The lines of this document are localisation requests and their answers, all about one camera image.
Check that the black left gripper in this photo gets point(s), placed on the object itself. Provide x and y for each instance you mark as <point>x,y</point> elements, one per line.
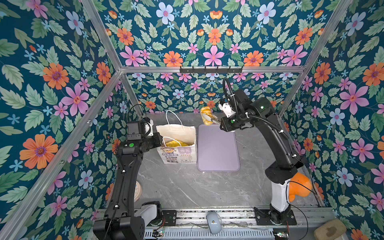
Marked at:
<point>158,140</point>

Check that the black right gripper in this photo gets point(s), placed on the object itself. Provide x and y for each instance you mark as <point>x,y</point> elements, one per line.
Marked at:
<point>226,127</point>

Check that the metal tongs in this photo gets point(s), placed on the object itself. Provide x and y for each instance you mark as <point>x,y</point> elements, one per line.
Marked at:
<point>213,120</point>

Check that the striped croissant bread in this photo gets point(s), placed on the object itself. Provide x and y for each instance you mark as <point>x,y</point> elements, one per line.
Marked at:
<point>175,143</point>

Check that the white paper bag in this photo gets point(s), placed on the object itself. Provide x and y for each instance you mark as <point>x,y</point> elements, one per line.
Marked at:
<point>179,132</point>

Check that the twisted bread top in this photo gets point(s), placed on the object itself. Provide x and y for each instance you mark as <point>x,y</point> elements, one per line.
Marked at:
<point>206,116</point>

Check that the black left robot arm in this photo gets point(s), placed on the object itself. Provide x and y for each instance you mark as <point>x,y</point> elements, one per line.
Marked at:
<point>120,222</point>

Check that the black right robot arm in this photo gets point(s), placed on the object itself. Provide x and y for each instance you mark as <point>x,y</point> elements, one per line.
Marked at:
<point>239,111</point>

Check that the purple cutting mat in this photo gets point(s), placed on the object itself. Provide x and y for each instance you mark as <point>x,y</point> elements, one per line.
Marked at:
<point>217,150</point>

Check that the round beige clock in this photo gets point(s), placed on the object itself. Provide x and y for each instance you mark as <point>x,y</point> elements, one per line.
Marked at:
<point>138,191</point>

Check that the black hook rack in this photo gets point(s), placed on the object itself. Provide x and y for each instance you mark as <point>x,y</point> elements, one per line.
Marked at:
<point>211,70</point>

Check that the orange plush toy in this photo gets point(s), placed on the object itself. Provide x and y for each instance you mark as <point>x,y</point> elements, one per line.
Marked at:
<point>300,185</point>

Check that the tan sponge block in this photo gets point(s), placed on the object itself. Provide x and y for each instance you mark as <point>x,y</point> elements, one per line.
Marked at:
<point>331,230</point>

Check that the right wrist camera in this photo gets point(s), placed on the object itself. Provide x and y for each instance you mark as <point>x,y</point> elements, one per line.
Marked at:
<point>226,108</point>

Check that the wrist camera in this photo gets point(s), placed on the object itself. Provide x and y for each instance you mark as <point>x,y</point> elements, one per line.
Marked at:
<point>148,124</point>
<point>226,108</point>

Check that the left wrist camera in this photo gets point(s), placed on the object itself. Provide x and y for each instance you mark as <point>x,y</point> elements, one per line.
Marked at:
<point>148,124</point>

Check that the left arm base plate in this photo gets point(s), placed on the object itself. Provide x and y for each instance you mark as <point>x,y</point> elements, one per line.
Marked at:
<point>170,218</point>

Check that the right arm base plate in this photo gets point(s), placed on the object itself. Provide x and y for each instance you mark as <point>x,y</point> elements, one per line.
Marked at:
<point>271,216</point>

